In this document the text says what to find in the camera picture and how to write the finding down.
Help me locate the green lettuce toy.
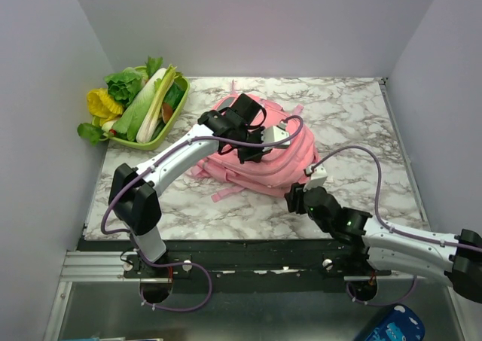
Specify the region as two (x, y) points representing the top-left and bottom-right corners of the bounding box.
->
(104, 56), (163, 107)

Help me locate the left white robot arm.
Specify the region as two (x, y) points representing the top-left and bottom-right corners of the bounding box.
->
(107, 93), (267, 277)

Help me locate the green vegetable tray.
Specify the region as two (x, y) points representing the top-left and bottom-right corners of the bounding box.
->
(105, 69), (190, 151)

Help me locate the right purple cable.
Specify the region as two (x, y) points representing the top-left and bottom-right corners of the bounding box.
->
(304, 145), (482, 308)

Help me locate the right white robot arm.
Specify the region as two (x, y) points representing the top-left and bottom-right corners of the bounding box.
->
(284, 183), (481, 303)

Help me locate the blue shark pencil case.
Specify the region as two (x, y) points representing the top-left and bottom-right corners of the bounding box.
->
(354, 304), (426, 341)

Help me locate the aluminium frame rail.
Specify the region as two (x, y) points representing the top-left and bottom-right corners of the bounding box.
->
(59, 251), (124, 282)

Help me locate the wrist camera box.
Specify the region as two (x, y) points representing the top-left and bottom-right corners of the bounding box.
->
(304, 164), (328, 192)
(261, 126), (291, 149)

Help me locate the pink school backpack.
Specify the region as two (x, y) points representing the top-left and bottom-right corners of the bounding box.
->
(190, 79), (321, 202)

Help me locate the black mounting base rail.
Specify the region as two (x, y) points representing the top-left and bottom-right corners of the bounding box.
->
(78, 239), (385, 298)

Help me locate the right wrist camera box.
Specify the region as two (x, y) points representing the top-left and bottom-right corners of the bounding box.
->
(304, 164), (328, 192)

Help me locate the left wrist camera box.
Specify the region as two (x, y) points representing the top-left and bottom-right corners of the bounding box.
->
(261, 126), (291, 149)

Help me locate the white napa cabbage toy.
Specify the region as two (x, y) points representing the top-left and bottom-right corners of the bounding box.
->
(111, 65), (185, 144)

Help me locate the yellow flower toy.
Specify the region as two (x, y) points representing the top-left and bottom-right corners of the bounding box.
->
(87, 88), (124, 119)

